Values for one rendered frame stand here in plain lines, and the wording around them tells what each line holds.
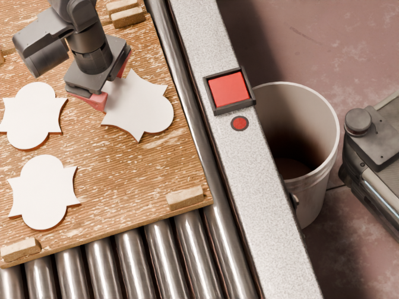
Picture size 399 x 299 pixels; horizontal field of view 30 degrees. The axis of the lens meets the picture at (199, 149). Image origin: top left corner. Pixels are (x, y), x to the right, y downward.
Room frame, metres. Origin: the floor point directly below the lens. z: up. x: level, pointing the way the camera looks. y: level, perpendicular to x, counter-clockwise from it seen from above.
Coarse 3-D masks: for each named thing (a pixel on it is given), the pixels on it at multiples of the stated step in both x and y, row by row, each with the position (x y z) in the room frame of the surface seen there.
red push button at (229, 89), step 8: (240, 72) 0.76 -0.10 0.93; (216, 80) 0.76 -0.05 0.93; (224, 80) 0.75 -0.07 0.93; (232, 80) 0.75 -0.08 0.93; (240, 80) 0.75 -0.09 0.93; (216, 88) 0.74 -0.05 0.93; (224, 88) 0.74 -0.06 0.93; (232, 88) 0.73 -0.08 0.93; (240, 88) 0.73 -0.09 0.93; (216, 96) 0.72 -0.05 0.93; (224, 96) 0.72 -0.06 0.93; (232, 96) 0.72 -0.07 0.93; (240, 96) 0.71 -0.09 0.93; (248, 96) 0.71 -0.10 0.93; (216, 104) 0.71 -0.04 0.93; (224, 104) 0.70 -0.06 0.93
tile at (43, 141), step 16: (16, 96) 0.80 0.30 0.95; (32, 96) 0.79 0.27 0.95; (48, 96) 0.78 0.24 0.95; (16, 112) 0.76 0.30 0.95; (32, 112) 0.76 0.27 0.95; (48, 112) 0.75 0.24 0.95; (0, 128) 0.74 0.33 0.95; (16, 128) 0.73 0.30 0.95; (32, 128) 0.72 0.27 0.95; (48, 128) 0.72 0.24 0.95; (16, 144) 0.70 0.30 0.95; (32, 144) 0.69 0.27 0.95
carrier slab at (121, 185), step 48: (144, 48) 0.85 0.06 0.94; (0, 96) 0.81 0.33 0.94; (0, 144) 0.71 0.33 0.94; (48, 144) 0.69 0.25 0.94; (96, 144) 0.67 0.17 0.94; (144, 144) 0.65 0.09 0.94; (192, 144) 0.63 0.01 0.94; (0, 192) 0.62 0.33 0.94; (96, 192) 0.58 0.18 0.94; (144, 192) 0.56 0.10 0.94; (0, 240) 0.53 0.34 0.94; (48, 240) 0.52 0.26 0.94
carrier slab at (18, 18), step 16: (0, 0) 1.04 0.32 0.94; (16, 0) 1.03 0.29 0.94; (32, 0) 1.02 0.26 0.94; (112, 0) 0.98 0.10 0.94; (0, 16) 1.00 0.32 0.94; (16, 16) 0.99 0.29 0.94; (32, 16) 0.98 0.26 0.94; (0, 32) 0.96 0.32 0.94; (16, 32) 0.95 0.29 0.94; (0, 48) 0.92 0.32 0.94
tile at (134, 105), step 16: (128, 80) 0.76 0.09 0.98; (144, 80) 0.76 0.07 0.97; (112, 96) 0.73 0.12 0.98; (128, 96) 0.73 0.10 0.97; (144, 96) 0.73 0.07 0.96; (160, 96) 0.73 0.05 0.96; (112, 112) 0.70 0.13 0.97; (128, 112) 0.70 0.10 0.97; (144, 112) 0.70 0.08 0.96; (160, 112) 0.70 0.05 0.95; (128, 128) 0.67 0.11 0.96; (144, 128) 0.67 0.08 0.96; (160, 128) 0.67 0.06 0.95
